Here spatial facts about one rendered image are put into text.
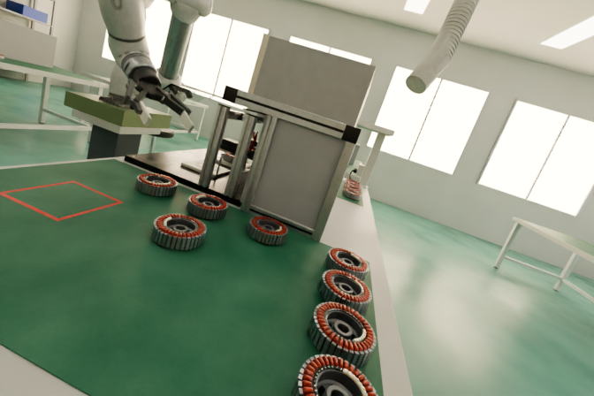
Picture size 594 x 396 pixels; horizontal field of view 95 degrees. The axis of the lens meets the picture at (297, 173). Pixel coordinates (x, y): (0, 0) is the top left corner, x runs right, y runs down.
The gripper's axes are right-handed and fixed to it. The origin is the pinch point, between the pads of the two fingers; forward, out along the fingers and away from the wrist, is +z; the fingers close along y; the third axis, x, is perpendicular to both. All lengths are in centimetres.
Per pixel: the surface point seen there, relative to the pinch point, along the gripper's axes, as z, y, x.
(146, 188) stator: 11.4, 4.2, -15.4
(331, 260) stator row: 56, -15, 10
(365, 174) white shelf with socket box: 18, -157, -1
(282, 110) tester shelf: 12.8, -19.8, 22.6
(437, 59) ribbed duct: -12, -163, 87
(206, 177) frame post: 10.6, -15.0, -11.5
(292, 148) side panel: 22.4, -23.1, 16.5
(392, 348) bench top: 75, -3, 17
